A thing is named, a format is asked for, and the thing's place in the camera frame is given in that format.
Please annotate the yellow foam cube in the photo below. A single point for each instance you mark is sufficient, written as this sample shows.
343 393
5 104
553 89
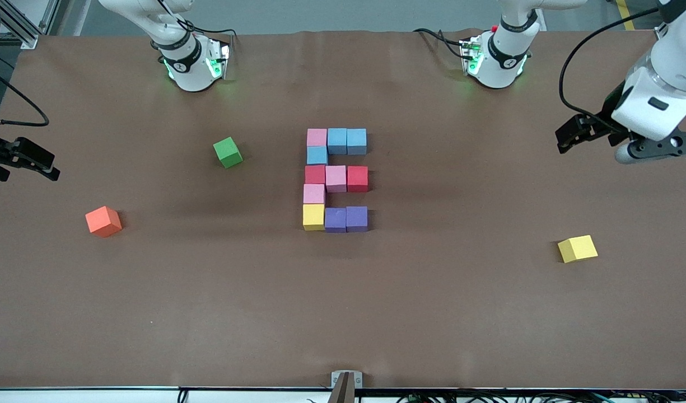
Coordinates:
314 217
577 249

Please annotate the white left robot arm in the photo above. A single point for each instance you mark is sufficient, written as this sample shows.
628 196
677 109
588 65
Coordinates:
510 50

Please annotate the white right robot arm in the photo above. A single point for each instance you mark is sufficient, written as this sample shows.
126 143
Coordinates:
180 50

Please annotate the yellow floor tape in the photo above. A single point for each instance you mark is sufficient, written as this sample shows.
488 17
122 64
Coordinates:
622 11

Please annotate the orange foam cube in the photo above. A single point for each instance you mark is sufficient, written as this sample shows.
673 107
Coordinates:
103 222

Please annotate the pink foam cube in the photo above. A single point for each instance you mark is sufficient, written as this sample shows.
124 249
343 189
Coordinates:
336 179
314 193
316 137

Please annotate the brown table mat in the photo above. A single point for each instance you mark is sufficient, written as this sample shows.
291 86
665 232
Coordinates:
342 336

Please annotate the blue foam cube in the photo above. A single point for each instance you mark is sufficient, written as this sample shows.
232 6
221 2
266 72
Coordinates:
317 155
356 141
337 141

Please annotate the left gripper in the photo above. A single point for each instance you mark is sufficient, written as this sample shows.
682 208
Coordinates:
609 116

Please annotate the metal base connector box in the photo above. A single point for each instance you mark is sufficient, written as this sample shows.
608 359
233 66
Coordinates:
470 56
219 56

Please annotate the metal table edge bracket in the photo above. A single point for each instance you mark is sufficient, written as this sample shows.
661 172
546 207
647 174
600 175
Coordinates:
346 386

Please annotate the aluminium frame post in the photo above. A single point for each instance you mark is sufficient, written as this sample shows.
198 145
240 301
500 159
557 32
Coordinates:
28 40

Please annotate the red foam cube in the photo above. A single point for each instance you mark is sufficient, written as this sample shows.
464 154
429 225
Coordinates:
358 179
315 174

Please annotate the green foam cube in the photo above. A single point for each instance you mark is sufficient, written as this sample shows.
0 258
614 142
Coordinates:
227 152

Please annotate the purple foam cube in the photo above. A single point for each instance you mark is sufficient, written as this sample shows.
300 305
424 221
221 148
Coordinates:
335 220
356 219

